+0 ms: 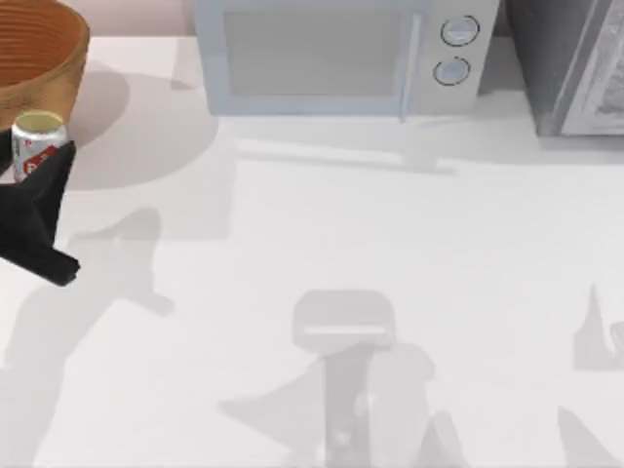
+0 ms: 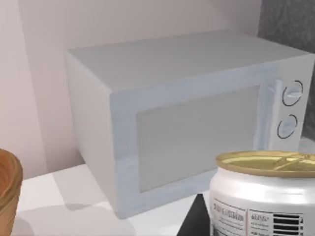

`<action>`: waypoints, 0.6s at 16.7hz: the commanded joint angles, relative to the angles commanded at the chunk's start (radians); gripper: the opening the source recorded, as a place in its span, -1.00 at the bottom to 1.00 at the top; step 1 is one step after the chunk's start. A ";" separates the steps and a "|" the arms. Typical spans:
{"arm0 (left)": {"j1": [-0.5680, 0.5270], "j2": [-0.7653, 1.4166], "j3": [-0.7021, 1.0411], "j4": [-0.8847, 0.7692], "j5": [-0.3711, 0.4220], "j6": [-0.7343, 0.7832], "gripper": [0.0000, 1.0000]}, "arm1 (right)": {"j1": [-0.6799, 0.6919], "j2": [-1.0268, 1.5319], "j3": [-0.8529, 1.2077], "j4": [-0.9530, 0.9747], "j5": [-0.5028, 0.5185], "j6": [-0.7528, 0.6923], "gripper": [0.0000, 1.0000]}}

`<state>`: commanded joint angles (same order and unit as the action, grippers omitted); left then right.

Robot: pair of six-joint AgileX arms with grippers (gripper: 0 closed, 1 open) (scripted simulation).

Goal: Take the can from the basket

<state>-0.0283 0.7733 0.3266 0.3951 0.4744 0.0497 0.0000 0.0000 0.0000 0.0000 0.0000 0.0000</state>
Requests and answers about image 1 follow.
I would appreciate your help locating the red and white can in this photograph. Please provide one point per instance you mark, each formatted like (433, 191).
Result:
(30, 144)

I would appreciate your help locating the pale microwave oven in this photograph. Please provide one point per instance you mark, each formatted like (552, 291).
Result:
(453, 100)

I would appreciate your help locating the round microwave knob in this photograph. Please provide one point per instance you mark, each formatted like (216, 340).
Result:
(459, 30)
(451, 71)

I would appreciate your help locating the microwave oven door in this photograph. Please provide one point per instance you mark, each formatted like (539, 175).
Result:
(312, 53)

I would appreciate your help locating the brown woven basket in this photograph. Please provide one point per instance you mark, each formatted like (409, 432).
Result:
(34, 58)

